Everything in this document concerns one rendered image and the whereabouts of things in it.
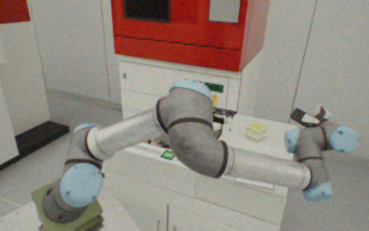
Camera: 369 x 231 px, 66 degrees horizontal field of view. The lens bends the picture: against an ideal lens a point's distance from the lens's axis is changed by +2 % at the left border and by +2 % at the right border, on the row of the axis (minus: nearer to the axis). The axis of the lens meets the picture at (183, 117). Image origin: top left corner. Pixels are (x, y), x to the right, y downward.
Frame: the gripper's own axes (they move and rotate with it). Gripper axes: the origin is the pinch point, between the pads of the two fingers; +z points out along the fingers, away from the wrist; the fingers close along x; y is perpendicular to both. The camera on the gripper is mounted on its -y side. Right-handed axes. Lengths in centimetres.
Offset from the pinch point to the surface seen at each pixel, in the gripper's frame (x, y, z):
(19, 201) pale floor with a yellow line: -174, -124, 74
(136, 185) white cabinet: -67, -45, 0
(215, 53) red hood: 5, -49, 35
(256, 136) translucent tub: -18.3, -9.8, 13.8
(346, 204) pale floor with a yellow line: -40, 105, 124
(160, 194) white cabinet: -63, -33, -2
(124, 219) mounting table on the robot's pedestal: -68, -40, -24
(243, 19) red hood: 25, -46, 27
